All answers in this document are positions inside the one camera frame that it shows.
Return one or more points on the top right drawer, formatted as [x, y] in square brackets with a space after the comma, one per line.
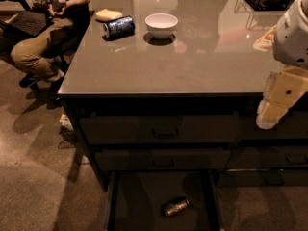
[294, 125]

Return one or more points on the middle right drawer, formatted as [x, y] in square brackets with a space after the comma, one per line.
[269, 157]

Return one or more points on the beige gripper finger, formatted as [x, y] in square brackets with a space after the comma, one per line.
[269, 114]
[286, 87]

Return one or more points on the seated person khaki trousers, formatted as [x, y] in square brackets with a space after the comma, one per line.
[68, 17]

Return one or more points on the blue soda can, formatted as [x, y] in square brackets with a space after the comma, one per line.
[120, 27]

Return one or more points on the middle left drawer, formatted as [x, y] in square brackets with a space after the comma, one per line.
[157, 159]

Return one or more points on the yellow sponge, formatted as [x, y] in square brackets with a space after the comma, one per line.
[106, 15]

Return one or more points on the orange soda can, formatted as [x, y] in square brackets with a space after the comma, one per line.
[175, 206]

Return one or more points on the black laptop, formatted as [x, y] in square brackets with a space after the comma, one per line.
[27, 24]

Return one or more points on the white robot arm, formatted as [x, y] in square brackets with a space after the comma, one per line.
[288, 40]

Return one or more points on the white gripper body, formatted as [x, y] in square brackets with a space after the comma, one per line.
[293, 38]

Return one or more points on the white ceramic bowl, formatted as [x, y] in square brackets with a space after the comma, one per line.
[161, 25]

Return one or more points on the top left drawer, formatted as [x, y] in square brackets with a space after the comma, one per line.
[133, 129]

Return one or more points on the open bottom drawer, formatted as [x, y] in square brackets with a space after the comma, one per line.
[135, 200]

